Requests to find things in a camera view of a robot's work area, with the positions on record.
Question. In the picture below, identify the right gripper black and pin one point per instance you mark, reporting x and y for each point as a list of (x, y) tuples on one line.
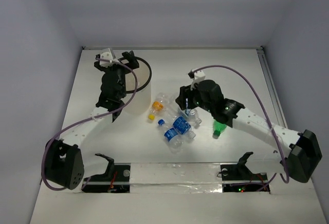
[(185, 92)]

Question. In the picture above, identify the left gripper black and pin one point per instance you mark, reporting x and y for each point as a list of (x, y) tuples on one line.
[(118, 63)]

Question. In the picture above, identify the clear bottle green white label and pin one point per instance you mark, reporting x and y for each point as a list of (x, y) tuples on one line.
[(191, 115)]

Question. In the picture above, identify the orange label bottle yellow cap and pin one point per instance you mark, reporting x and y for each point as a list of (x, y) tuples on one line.
[(158, 106)]

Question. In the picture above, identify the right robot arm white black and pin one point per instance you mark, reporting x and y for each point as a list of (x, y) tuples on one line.
[(299, 153)]

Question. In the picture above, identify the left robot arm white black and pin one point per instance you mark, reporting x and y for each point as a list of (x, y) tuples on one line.
[(64, 165)]

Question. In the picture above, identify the white cylindrical bin black rim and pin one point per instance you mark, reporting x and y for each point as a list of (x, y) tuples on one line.
[(142, 98)]

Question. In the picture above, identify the green plastic bottle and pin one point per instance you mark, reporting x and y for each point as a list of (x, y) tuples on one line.
[(218, 129)]

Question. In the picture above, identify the blue label bottle white cap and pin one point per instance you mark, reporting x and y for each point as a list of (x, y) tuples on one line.
[(184, 128)]

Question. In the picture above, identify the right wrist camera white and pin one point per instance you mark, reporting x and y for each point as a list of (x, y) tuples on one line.
[(196, 75)]

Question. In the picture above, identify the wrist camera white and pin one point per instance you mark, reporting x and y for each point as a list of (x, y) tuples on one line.
[(106, 57), (196, 75)]

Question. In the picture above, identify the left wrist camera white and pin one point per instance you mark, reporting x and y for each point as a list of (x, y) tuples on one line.
[(106, 57)]

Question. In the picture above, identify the aluminium rail right edge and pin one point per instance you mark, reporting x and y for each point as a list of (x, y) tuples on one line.
[(271, 88)]

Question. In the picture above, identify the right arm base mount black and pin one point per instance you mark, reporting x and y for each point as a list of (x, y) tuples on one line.
[(238, 178)]

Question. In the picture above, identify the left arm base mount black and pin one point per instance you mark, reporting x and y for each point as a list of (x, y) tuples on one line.
[(115, 179)]

